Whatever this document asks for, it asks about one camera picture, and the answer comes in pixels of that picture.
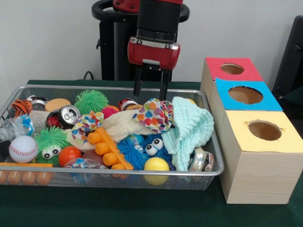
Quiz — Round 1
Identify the dark green tablecloth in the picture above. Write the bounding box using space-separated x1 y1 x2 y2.
283 86 303 105
0 79 303 227

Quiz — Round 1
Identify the long orange toy block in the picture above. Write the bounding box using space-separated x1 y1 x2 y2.
87 127 134 171

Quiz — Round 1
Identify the black upright panel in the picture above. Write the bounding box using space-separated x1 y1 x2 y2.
272 15 303 95

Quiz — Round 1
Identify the orange ball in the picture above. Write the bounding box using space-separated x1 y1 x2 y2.
58 146 82 167

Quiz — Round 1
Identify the green spiky ball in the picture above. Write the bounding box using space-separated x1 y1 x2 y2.
73 89 109 114

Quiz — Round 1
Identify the mint green knitted cloth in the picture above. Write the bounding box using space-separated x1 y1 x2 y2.
162 96 215 171

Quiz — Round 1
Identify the green spiky toy with eyes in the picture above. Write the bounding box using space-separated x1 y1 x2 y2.
33 126 71 166

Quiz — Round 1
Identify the white baseball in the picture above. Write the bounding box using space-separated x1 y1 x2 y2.
9 135 38 163

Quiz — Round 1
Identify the shallow clear mesh bin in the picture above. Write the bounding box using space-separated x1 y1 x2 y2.
0 84 225 191

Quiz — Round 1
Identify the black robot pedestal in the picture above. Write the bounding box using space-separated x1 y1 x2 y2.
91 0 190 82

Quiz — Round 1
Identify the yellow ball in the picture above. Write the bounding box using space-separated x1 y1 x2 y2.
143 157 170 185

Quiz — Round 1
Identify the cream knitted cloth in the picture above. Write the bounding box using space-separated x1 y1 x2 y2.
101 110 156 142

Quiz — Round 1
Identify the wooden box with three holes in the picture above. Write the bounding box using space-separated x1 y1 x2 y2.
200 57 303 204

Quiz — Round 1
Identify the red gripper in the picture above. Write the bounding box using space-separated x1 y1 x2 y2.
127 36 181 101

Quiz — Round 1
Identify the polka dot cloth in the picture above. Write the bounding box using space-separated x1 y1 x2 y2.
132 98 175 133

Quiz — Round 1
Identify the blue spiky toy with eyes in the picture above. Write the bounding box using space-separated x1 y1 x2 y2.
117 134 170 171

